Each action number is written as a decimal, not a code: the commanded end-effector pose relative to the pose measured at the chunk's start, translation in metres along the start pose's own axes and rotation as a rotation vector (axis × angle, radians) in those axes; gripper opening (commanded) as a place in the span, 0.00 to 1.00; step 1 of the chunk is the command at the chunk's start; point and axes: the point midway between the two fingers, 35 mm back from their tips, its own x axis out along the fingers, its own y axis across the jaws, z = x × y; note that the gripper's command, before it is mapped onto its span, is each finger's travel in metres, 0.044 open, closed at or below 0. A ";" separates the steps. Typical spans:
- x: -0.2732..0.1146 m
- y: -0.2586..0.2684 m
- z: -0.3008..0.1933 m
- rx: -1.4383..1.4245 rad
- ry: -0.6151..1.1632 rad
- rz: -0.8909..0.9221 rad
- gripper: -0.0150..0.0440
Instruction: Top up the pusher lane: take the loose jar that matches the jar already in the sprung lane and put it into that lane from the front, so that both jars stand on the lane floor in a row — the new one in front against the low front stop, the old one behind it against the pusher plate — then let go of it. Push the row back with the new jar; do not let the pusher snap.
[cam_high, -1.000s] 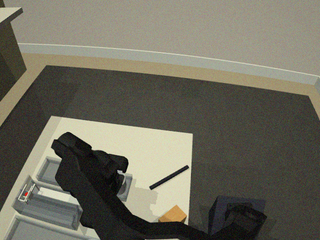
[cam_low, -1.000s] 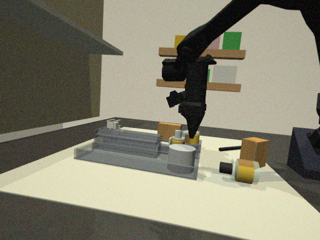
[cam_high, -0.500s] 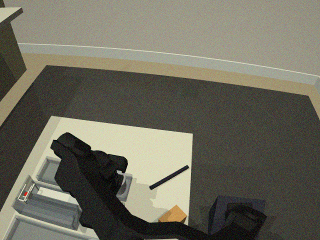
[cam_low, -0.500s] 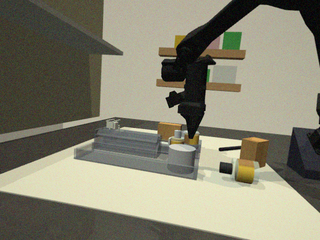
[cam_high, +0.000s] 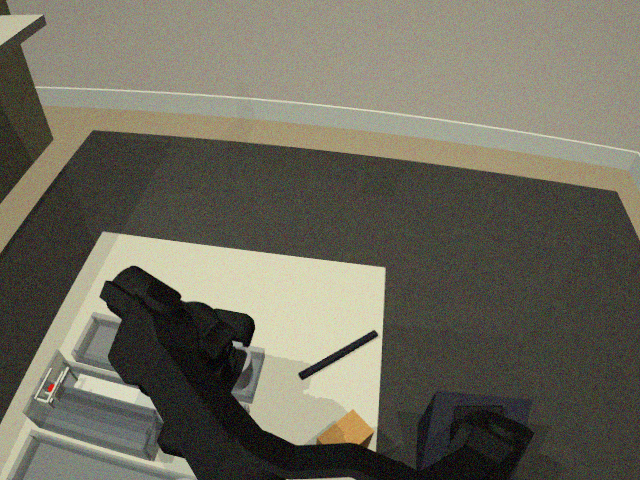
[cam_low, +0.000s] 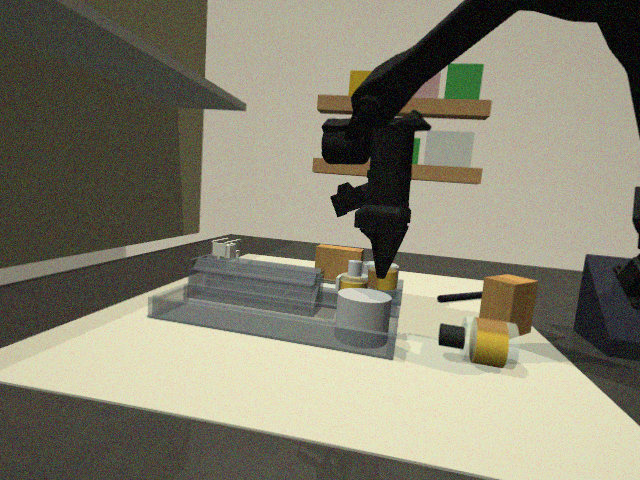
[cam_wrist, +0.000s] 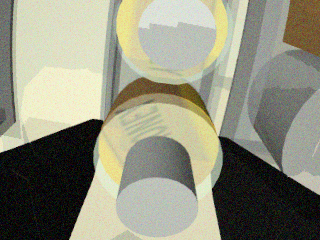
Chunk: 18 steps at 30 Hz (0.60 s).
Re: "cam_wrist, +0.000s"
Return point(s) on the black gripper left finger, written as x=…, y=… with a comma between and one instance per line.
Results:
x=43, y=184

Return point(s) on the brown rectangular block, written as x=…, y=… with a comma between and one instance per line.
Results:
x=303, y=26

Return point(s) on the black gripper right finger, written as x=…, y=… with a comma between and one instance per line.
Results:
x=254, y=201

